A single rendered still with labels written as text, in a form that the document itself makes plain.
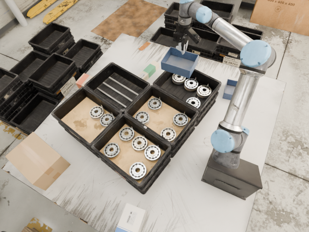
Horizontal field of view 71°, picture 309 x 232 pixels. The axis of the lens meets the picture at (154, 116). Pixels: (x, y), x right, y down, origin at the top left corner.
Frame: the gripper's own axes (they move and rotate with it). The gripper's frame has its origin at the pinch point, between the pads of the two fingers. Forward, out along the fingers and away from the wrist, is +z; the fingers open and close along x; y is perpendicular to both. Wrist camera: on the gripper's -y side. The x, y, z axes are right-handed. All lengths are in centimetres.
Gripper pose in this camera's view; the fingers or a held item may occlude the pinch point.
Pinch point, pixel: (184, 52)
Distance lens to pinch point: 148.3
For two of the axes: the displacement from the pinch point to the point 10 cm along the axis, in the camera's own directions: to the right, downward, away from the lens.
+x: -4.9, 6.9, -5.4
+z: 0.1, 6.2, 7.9
